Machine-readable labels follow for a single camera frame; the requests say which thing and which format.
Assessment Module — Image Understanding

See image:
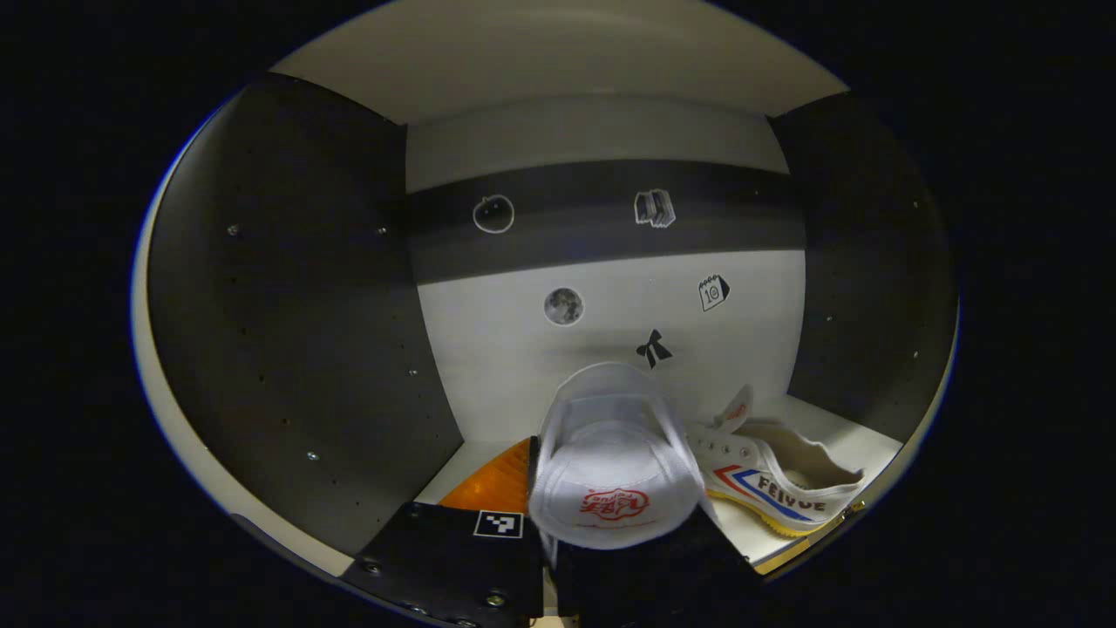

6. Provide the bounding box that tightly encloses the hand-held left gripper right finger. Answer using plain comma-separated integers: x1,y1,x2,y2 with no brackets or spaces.
556,506,764,628

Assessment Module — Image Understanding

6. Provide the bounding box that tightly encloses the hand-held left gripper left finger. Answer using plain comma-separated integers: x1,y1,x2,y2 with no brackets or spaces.
340,434,548,628

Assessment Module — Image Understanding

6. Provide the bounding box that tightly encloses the white canvas shoe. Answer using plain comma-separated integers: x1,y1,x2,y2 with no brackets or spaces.
684,384,867,537
527,362,709,563

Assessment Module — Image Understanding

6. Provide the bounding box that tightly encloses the grey shoe cabinet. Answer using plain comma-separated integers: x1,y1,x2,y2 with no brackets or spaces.
131,0,962,581

